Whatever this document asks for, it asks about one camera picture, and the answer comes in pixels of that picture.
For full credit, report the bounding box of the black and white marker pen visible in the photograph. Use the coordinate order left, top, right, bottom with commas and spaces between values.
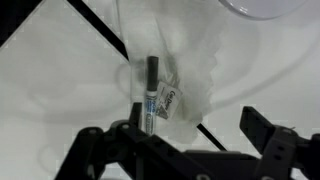
143, 55, 161, 137

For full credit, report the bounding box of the white printed sachet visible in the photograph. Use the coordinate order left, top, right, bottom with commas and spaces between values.
154, 80, 184, 121

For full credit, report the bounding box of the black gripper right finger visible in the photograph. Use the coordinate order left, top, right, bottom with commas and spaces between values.
239, 105, 320, 180

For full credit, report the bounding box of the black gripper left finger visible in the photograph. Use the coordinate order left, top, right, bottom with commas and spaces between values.
54, 101, 188, 180

